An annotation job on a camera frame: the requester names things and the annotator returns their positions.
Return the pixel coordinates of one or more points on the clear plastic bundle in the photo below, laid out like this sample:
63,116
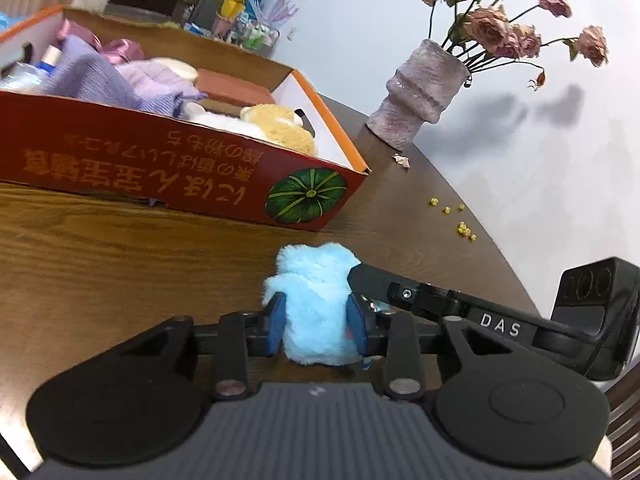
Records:
24,78

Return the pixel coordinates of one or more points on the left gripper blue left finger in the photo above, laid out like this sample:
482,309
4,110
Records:
241,335

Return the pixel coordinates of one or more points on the light blue plush toy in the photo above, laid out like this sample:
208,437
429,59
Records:
314,281

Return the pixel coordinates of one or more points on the yellow dog plush toy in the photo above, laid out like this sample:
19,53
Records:
282,126

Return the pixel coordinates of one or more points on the pink satin cloth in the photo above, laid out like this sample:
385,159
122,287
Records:
118,51

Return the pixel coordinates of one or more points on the pale pink towel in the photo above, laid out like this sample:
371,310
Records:
158,89

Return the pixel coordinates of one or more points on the white round sponge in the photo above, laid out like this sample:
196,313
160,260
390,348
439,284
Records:
195,113

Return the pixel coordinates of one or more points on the red orange cardboard box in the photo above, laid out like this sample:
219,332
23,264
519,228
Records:
115,150

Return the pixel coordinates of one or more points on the yellow petal crumbs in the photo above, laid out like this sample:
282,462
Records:
456,213

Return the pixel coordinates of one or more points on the fallen rose petal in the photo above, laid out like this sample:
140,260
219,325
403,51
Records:
402,161

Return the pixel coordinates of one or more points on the pink textured vase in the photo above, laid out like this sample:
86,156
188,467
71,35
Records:
419,91

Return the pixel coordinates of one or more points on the purple knitted cloth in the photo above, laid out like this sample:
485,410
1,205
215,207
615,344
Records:
81,73

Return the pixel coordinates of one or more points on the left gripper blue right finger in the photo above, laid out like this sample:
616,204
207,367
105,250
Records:
392,335

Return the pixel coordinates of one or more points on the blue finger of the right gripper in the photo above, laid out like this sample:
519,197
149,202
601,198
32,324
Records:
421,299

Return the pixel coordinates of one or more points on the cluttered wire storage rack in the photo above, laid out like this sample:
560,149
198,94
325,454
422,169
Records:
247,24

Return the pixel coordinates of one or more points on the dried pink rose bouquet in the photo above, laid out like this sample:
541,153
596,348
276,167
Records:
483,36

